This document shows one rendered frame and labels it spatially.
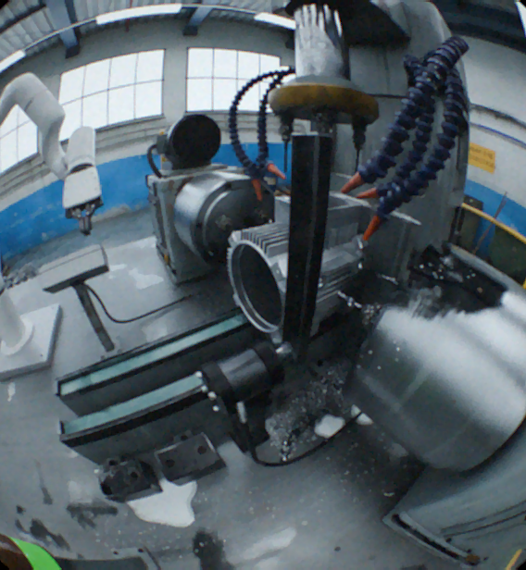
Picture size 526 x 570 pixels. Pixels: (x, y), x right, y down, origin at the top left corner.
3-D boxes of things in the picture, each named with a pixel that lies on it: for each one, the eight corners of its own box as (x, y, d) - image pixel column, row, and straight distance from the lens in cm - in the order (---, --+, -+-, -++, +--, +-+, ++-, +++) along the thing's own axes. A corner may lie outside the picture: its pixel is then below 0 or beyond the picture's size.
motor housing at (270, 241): (299, 276, 61) (305, 203, 54) (357, 315, 52) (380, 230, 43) (230, 304, 51) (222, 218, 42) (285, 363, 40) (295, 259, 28)
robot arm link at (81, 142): (61, 175, 72) (77, 153, 65) (63, 142, 80) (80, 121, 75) (83, 179, 75) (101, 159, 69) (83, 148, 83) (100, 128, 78)
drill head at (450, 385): (375, 320, 53) (407, 205, 43) (507, 419, 57) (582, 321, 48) (285, 384, 38) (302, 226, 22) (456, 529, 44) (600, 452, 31)
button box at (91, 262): (110, 271, 59) (106, 250, 60) (106, 264, 52) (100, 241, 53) (53, 294, 63) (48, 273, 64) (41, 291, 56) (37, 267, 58)
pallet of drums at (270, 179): (267, 191, 639) (267, 164, 629) (281, 197, 570) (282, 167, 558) (222, 196, 597) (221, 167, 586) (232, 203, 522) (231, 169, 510)
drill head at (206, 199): (228, 228, 96) (224, 166, 90) (288, 263, 68) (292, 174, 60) (167, 243, 88) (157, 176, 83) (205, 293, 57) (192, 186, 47)
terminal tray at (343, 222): (318, 224, 52) (320, 192, 50) (357, 241, 46) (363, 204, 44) (272, 234, 44) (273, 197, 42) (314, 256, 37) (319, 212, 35)
